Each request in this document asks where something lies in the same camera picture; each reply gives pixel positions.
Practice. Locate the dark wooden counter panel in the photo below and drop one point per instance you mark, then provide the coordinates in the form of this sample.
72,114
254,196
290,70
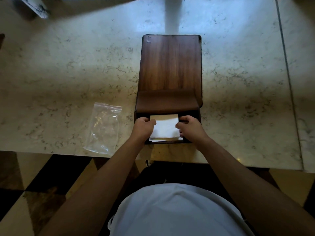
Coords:
2,41

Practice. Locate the person's left hand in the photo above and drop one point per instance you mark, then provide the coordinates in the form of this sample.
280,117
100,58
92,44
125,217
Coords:
141,130

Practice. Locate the person's left shoe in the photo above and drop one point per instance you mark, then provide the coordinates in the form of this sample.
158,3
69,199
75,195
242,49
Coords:
147,163

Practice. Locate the dark wooden tissue box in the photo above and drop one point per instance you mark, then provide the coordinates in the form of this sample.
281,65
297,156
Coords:
167,101

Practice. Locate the person's right forearm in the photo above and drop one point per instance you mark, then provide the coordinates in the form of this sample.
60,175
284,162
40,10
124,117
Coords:
253,189

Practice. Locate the person's right hand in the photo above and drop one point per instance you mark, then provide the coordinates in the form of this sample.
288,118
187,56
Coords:
193,130

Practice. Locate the person's white shirt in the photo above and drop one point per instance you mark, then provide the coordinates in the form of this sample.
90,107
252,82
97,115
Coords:
177,213

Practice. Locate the white printed paper cup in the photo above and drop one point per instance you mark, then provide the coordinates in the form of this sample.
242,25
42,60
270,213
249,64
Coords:
37,7

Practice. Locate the clear plastic bag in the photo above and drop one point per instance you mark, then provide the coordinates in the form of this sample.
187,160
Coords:
103,130

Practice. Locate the person's left forearm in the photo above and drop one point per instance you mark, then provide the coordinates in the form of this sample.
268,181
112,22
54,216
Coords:
88,194

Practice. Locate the brown wooden board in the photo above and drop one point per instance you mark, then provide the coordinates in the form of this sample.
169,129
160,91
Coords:
169,63

